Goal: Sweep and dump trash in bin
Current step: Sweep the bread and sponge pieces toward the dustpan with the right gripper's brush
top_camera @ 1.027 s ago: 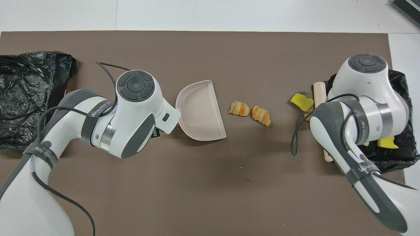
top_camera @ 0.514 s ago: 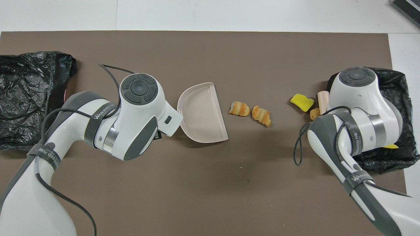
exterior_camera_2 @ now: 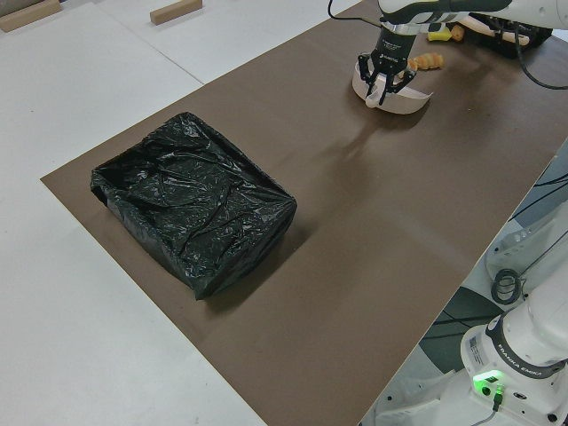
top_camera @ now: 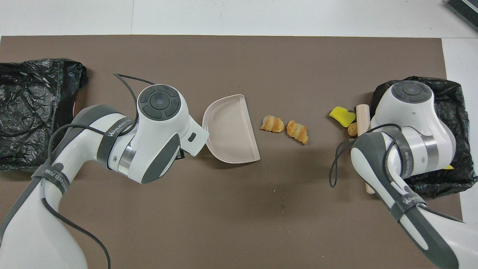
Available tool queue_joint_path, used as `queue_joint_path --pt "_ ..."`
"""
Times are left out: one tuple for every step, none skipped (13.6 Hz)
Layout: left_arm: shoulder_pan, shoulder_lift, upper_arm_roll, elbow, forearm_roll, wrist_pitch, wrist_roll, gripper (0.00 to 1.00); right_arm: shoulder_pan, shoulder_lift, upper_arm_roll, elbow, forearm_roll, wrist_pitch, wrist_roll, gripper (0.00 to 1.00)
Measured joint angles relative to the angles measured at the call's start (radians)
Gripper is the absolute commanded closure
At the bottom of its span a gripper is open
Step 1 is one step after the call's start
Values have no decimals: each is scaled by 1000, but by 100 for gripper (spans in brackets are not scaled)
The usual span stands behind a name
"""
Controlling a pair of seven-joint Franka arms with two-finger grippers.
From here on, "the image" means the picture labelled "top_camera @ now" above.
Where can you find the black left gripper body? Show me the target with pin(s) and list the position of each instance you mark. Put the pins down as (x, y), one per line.
(179, 154)

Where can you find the beige plastic dustpan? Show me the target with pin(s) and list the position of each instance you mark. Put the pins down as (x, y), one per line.
(231, 130)

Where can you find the orange striped croissant piece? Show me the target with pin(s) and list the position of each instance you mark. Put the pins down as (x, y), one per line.
(272, 124)
(297, 132)

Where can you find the plain yellow sponge piece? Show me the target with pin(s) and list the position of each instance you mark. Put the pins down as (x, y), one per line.
(341, 116)

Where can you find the brown potato piece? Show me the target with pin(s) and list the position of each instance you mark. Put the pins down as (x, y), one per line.
(352, 129)

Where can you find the beige hand brush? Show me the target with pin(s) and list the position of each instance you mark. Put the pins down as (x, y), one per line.
(362, 116)

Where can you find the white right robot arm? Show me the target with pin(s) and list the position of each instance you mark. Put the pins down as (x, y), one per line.
(410, 123)

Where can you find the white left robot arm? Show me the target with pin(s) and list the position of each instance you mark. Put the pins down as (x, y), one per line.
(157, 138)

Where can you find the black bag-lined bin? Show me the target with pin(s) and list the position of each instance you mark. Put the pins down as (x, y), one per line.
(22, 112)
(459, 112)

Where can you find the brown table mat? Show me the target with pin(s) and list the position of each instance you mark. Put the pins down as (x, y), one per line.
(261, 205)

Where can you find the dark grey ribbed device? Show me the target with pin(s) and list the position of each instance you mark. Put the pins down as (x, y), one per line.
(465, 11)

